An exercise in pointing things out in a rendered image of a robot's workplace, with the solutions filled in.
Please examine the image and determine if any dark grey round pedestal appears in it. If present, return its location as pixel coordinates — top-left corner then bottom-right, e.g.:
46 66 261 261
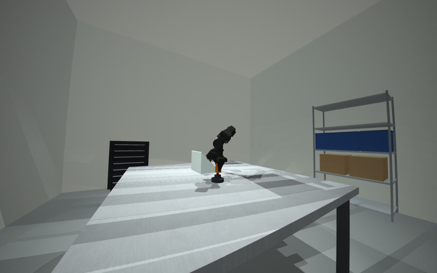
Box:
211 173 224 183

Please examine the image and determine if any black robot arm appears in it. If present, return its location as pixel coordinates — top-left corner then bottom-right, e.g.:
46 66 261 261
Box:
206 126 236 161

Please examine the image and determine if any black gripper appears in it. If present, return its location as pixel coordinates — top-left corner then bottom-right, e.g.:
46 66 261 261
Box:
212 148 227 172

